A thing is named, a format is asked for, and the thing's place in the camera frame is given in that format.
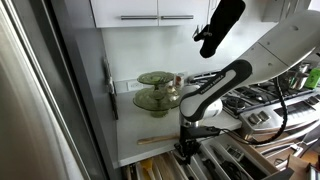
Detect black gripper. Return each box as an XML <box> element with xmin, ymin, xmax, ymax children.
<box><xmin>174</xmin><ymin>126</ymin><xmax>220</xmax><ymax>157</ymax></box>

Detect long wooden spatula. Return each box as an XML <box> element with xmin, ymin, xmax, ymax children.
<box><xmin>137</xmin><ymin>134</ymin><xmax>179</xmax><ymax>145</ymax></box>

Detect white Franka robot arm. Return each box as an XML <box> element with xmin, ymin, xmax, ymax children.
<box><xmin>175</xmin><ymin>10</ymin><xmax>320</xmax><ymax>158</ymax></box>

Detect open cutlery drawer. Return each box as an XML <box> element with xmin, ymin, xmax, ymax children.
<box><xmin>118</xmin><ymin>133</ymin><xmax>288</xmax><ymax>180</ymax></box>

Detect green glass tiered stand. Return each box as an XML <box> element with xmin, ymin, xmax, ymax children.
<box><xmin>133</xmin><ymin>71</ymin><xmax>181</xmax><ymax>118</ymax></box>

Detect red labelled tin can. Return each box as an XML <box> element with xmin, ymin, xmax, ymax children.
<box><xmin>174</xmin><ymin>73</ymin><xmax>184</xmax><ymax>88</ymax></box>

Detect stainless gas stove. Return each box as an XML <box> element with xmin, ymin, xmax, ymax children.
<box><xmin>188</xmin><ymin>59</ymin><xmax>320</xmax><ymax>158</ymax></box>

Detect black oven mitt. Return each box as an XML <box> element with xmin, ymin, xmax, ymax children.
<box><xmin>194</xmin><ymin>0</ymin><xmax>246</xmax><ymax>58</ymax></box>

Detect green bottle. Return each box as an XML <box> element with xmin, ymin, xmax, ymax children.
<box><xmin>304</xmin><ymin>68</ymin><xmax>320</xmax><ymax>89</ymax></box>

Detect stainless refrigerator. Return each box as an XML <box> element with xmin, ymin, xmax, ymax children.
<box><xmin>0</xmin><ymin>0</ymin><xmax>108</xmax><ymax>180</ymax></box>

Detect white upper cabinet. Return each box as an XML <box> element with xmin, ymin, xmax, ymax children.
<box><xmin>91</xmin><ymin>0</ymin><xmax>210</xmax><ymax>28</ymax></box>

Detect white wall outlet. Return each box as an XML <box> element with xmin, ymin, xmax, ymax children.
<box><xmin>127</xmin><ymin>81</ymin><xmax>143</xmax><ymax>91</ymax></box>

